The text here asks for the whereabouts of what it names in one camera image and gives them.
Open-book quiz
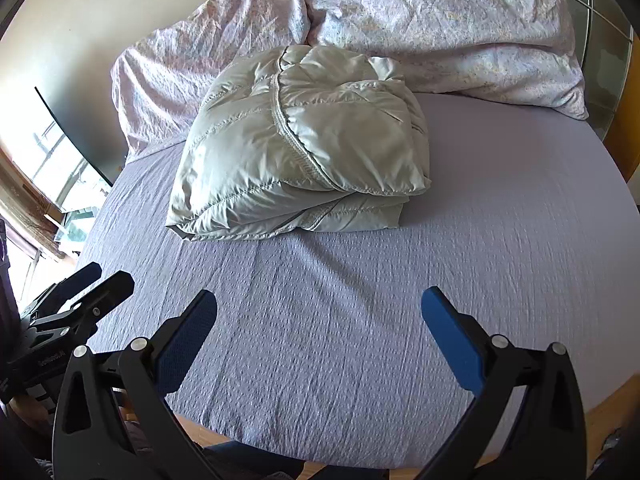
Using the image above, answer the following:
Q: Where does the bed with purple sheet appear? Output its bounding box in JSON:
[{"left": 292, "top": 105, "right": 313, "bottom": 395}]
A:
[{"left": 75, "top": 92, "right": 634, "bottom": 472}]

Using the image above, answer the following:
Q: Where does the black flat screen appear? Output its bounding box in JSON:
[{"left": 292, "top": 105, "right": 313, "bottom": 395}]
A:
[{"left": 30, "top": 86, "right": 122, "bottom": 213}]

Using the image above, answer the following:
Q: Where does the worn wooden ledge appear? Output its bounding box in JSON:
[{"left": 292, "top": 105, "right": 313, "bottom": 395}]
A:
[{"left": 0, "top": 150, "right": 82, "bottom": 262}]

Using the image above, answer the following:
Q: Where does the pink floral duvet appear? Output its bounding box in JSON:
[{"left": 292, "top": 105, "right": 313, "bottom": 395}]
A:
[{"left": 300, "top": 0, "right": 590, "bottom": 122}]

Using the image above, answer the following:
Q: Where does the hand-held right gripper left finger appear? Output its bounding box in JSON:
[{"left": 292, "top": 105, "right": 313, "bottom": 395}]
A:
[{"left": 51, "top": 289, "right": 220, "bottom": 480}]

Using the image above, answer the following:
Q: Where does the person's left forearm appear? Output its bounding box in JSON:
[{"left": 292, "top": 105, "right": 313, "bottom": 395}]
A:
[{"left": 10, "top": 395, "right": 57, "bottom": 462}]

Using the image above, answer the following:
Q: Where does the small grey object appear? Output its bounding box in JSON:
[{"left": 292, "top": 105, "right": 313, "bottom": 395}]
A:
[{"left": 601, "top": 439, "right": 627, "bottom": 467}]

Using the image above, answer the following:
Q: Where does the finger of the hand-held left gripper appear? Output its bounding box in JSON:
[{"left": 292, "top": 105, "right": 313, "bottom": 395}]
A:
[
  {"left": 31, "top": 262, "right": 104, "bottom": 312},
  {"left": 64, "top": 270, "right": 136, "bottom": 334}
]

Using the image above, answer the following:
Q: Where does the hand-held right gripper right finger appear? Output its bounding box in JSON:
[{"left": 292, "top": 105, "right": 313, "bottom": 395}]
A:
[{"left": 421, "top": 286, "right": 587, "bottom": 480}]

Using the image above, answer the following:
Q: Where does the wooden wardrobe with glass door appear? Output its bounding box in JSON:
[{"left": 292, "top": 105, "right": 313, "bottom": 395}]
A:
[{"left": 542, "top": 0, "right": 637, "bottom": 182}]

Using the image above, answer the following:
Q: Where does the beige puffer jacket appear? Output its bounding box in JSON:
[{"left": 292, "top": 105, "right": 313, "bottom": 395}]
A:
[{"left": 165, "top": 44, "right": 432, "bottom": 242}]

